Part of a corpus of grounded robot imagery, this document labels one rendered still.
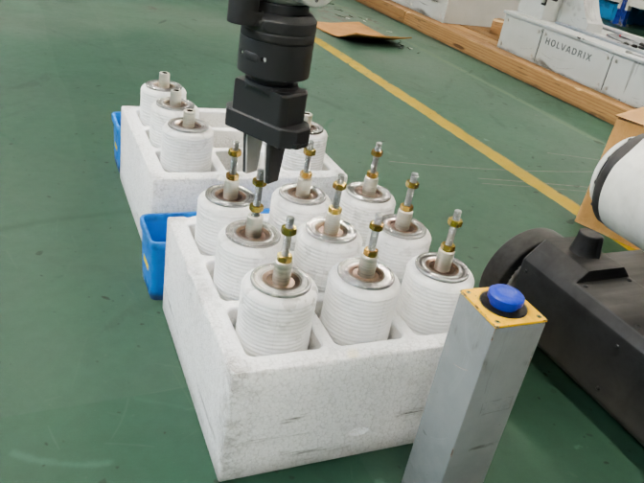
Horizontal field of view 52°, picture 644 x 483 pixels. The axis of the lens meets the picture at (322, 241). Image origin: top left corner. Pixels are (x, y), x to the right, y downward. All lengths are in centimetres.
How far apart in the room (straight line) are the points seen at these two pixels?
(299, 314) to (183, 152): 54
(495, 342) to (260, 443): 33
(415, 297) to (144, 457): 41
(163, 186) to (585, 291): 74
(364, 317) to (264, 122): 27
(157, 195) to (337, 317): 50
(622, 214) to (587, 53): 237
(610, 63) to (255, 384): 261
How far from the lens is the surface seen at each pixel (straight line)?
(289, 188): 106
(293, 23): 78
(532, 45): 352
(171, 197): 125
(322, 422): 89
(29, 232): 142
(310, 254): 93
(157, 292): 120
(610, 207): 94
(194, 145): 125
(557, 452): 110
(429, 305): 90
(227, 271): 90
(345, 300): 84
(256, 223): 90
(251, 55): 79
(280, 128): 80
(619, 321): 109
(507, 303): 74
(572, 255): 118
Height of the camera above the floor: 69
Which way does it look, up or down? 28 degrees down
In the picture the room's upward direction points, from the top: 10 degrees clockwise
